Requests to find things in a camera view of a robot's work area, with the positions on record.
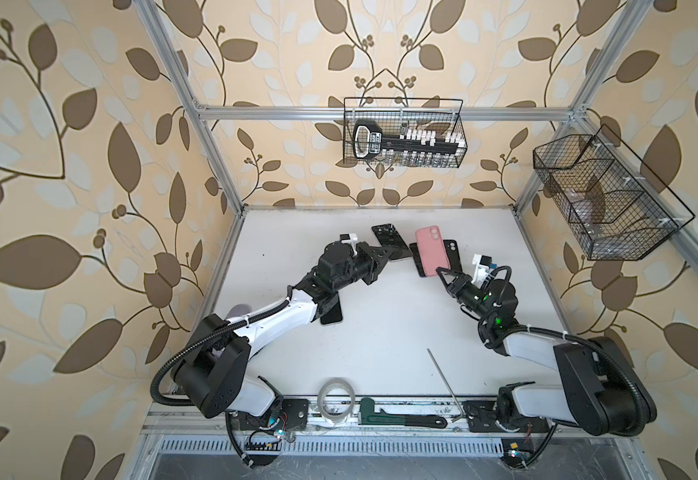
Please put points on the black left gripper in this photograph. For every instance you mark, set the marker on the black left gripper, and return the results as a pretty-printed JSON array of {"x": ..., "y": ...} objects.
[{"x": 367, "y": 263}]

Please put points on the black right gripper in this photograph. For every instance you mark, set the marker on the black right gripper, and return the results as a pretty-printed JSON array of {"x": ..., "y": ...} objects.
[{"x": 461, "y": 282}]

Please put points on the pink phone case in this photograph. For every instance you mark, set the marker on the pink phone case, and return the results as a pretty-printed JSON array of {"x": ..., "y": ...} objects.
[{"x": 432, "y": 250}]

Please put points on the black phone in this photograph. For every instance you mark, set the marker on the black phone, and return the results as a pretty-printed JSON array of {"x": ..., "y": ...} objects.
[
  {"x": 413, "y": 247},
  {"x": 331, "y": 311}
]

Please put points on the black phone case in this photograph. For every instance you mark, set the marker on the black phone case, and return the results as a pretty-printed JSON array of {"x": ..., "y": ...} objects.
[{"x": 453, "y": 255}]

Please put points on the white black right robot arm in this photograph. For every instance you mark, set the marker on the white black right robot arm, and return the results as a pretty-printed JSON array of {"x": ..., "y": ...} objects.
[{"x": 598, "y": 391}]

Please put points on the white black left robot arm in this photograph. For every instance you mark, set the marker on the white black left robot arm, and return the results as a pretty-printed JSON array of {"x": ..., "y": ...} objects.
[{"x": 210, "y": 372}]

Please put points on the black socket set holder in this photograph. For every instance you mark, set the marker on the black socket set holder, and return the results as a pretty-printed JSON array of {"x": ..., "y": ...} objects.
[{"x": 369, "y": 142}]

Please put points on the clear tape roll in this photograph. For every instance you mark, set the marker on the clear tape roll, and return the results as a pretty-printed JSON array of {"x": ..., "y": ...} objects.
[{"x": 336, "y": 401}]

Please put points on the grey fabric pouch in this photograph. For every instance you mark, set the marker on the grey fabric pouch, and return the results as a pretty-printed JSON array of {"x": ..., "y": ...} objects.
[{"x": 239, "y": 310}]

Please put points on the thin metal rod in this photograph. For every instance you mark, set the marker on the thin metal rod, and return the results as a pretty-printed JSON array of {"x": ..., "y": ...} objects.
[{"x": 461, "y": 412}]

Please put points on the green black pipe wrench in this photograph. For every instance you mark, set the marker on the green black pipe wrench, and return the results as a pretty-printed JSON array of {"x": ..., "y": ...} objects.
[{"x": 370, "y": 416}]

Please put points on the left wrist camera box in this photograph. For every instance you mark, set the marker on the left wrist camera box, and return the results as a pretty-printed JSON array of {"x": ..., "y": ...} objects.
[{"x": 349, "y": 238}]

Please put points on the black wire basket back wall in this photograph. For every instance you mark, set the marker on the black wire basket back wall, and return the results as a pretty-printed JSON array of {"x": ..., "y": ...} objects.
[{"x": 436, "y": 113}]

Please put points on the black wire basket wall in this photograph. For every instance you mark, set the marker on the black wire basket wall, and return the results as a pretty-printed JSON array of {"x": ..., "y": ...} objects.
[
  {"x": 617, "y": 206},
  {"x": 436, "y": 113}
]

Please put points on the black wire basket right wall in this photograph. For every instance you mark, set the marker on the black wire basket right wall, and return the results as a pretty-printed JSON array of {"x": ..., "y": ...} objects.
[{"x": 617, "y": 206}]

